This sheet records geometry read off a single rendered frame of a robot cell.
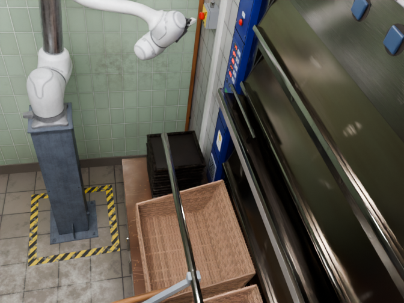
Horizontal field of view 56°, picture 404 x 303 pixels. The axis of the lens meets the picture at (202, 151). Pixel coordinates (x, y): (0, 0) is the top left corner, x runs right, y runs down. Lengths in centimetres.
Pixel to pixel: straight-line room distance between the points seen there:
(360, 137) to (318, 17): 38
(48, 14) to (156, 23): 57
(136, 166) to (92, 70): 69
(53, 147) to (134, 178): 51
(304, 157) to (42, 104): 131
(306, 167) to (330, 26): 43
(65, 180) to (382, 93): 188
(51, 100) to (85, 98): 76
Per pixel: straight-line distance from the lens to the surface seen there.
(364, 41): 102
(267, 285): 167
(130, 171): 241
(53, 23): 203
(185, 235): 144
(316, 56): 122
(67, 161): 228
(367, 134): 101
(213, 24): 213
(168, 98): 281
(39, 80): 199
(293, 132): 134
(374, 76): 98
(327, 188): 119
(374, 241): 103
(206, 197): 214
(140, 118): 290
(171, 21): 166
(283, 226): 125
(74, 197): 254
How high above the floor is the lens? 240
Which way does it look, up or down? 45 degrees down
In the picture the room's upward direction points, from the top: 9 degrees clockwise
